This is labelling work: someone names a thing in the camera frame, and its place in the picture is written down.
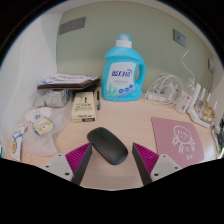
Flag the clear crumpled plastic bags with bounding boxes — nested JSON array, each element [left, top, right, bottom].
[[21, 89, 73, 158]]

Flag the white desk shelf unit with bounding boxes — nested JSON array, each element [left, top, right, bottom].
[[0, 9, 63, 151]]

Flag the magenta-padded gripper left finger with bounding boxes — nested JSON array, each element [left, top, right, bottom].
[[41, 142, 93, 186]]

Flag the wall socket with white chargers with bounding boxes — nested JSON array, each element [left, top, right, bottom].
[[207, 58, 215, 73]]

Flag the black pen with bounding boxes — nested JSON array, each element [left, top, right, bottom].
[[96, 89, 102, 111]]

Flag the pink mouse pad with drawing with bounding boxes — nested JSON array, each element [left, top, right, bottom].
[[150, 116, 205, 169]]

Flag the grey rectangular wall plate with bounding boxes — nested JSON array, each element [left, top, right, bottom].
[[58, 16, 87, 36]]

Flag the grey square wall outlet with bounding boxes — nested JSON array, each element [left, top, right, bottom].
[[172, 28, 187, 48]]

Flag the small cream cardboard box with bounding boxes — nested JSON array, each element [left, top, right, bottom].
[[71, 91, 97, 124]]

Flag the black computer mouse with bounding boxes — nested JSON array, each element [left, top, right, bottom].
[[86, 126, 129, 166]]

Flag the white router with antennas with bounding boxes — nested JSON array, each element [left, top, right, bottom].
[[186, 83, 219, 129]]

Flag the dark notebook with papers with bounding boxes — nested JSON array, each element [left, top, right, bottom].
[[37, 73, 101, 92]]

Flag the white sachet with yellow print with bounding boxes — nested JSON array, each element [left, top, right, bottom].
[[10, 123, 28, 162]]

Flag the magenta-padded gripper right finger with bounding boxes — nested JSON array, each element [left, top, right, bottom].
[[131, 142, 183, 186]]

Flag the small yellow white packet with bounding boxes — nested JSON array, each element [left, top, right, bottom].
[[31, 114, 54, 136]]

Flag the blue detergent bottle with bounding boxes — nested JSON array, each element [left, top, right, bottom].
[[101, 33, 147, 102]]

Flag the white cable from wall outlet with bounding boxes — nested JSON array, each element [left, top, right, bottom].
[[181, 44, 197, 84]]

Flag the white power strip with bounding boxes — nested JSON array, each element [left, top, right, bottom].
[[146, 91, 178, 104]]

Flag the white coiled cable bundle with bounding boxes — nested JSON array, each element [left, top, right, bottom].
[[144, 73, 184, 108]]

